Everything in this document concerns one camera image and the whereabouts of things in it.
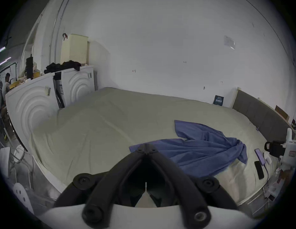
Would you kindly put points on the small dark blue card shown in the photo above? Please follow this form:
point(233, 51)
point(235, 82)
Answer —
point(218, 100)

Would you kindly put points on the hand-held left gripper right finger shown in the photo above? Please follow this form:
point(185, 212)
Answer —
point(183, 187)

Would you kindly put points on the black phone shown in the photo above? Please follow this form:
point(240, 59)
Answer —
point(259, 170)

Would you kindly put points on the bed with beige sheet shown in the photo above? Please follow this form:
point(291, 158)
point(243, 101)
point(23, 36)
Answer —
point(114, 118)

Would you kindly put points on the small white case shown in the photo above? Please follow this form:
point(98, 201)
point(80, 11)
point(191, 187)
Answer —
point(267, 158)

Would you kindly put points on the phone with lit screen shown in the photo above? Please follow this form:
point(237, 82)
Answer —
point(260, 156)

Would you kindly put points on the blue shirt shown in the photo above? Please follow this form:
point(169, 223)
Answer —
point(200, 149)

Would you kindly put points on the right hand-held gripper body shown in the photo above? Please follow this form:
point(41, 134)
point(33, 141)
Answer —
point(292, 149)

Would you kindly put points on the white washing machine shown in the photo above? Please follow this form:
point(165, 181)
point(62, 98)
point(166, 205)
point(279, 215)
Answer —
point(31, 108)
point(78, 85)

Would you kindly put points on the white chair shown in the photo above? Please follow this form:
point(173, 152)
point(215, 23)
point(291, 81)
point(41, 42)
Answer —
point(21, 195)
point(5, 160)

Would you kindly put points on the grey padded headboard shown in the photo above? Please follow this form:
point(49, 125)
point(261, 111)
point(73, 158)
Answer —
point(257, 113)

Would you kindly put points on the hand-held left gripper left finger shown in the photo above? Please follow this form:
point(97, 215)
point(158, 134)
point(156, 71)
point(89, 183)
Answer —
point(107, 187)

